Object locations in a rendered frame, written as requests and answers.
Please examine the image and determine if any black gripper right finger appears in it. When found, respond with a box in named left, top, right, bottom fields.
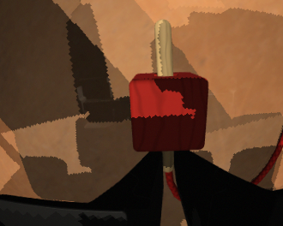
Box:
left=173, top=151, right=283, bottom=226

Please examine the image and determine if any wooden stick with red string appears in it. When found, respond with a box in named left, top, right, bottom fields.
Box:
left=154, top=20, right=283, bottom=201

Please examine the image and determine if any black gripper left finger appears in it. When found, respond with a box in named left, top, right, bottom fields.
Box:
left=0, top=151, right=163, bottom=226

